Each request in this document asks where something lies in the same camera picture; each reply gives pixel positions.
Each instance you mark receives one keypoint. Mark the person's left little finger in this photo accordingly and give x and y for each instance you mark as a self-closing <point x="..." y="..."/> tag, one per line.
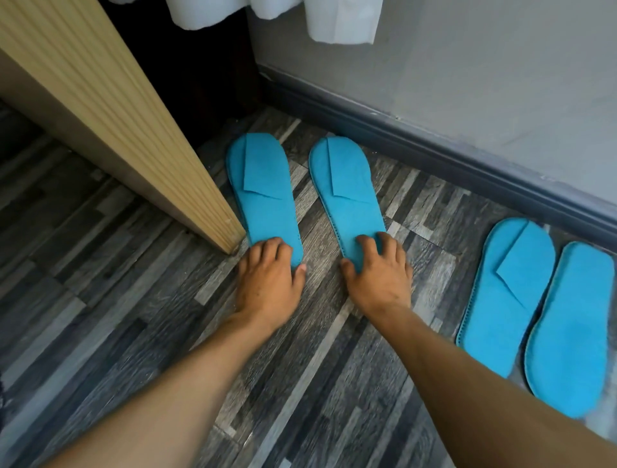
<point x="244" y="267"/>

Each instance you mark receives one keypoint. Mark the person's left thumb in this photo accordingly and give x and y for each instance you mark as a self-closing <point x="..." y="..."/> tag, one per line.
<point x="300" y="278"/>

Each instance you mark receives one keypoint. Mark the blue disposable slipper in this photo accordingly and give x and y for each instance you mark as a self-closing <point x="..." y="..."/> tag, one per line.
<point x="349" y="193"/>
<point x="267" y="202"/>
<point x="571" y="332"/>
<point x="501" y="299"/>

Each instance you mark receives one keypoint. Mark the light wooden wardrobe door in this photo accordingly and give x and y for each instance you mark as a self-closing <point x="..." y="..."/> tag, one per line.
<point x="96" y="87"/>

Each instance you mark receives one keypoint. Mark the person's right little finger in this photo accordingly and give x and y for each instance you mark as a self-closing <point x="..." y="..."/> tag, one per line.
<point x="408" y="275"/>

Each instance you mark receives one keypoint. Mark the person's right forearm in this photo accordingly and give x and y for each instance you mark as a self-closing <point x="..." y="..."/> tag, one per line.
<point x="477" y="400"/>

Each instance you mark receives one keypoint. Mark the white hanging garment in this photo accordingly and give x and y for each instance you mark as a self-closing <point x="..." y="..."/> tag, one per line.
<point x="274" y="7"/>
<point x="342" y="19"/>
<point x="202" y="12"/>

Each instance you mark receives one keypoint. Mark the person's right hand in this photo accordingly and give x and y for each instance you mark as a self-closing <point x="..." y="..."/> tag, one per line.
<point x="383" y="287"/>

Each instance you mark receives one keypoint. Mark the grey skirting board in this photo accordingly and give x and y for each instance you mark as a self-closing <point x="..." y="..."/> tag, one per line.
<point x="434" y="149"/>

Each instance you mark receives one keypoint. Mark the person's right middle finger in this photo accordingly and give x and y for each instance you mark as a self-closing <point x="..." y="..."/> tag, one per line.
<point x="387" y="247"/>

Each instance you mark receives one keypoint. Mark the person's right thumb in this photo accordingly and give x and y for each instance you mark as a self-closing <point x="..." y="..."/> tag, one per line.
<point x="349" y="274"/>

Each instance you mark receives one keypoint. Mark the person's left hand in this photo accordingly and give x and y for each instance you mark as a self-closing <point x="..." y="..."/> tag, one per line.
<point x="267" y="289"/>

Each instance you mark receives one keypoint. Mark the person's left middle finger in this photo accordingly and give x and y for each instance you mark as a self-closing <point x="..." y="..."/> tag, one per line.
<point x="271" y="250"/>

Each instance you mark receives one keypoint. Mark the person's left forearm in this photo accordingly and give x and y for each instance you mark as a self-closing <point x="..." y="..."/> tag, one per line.
<point x="183" y="395"/>

